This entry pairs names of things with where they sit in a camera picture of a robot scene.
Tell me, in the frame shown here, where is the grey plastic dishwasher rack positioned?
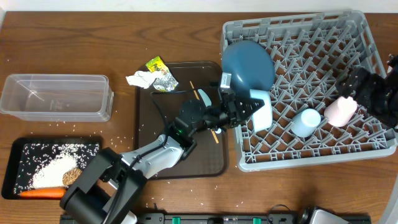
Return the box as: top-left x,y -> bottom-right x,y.
220,11 -> 397,172

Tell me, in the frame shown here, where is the light blue plastic cup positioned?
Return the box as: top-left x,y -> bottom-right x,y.
291,108 -> 321,138

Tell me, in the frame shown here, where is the orange carrot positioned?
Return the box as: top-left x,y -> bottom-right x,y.
19,187 -> 67,200

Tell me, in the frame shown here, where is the white rice pile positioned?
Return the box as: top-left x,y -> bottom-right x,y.
32,155 -> 78,189

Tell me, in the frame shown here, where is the light blue plastic knife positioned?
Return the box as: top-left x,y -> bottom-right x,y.
198,89 -> 221,134

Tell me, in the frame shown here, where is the clear plastic bin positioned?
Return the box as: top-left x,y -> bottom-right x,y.
1,74 -> 114,123

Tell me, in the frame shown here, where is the pink plastic cup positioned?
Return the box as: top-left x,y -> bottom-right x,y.
324,96 -> 358,127

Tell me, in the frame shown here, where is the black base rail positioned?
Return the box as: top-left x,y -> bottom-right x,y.
136,212 -> 373,224

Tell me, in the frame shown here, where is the yellow green snack wrapper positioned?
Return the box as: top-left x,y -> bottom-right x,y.
146,56 -> 169,73

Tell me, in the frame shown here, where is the brown food scrap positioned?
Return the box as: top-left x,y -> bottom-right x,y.
62,168 -> 82,186

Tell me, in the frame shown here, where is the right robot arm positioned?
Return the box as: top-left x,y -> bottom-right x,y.
335,54 -> 397,136

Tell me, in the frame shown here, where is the light blue rice bowl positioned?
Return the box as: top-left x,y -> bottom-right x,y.
250,90 -> 272,133

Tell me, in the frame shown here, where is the crumpled white paper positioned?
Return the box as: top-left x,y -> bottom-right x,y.
126,71 -> 162,89

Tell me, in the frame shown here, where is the wooden chopstick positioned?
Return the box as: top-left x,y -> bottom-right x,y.
189,81 -> 219,144

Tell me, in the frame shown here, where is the dark blue plate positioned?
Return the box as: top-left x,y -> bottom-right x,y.
221,40 -> 275,96

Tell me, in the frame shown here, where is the foil wrapper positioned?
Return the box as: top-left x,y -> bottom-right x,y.
153,72 -> 178,92

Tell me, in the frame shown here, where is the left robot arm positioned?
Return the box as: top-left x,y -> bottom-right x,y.
60,93 -> 271,223

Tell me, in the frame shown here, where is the brown serving tray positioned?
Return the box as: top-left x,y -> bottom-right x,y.
134,61 -> 229,180

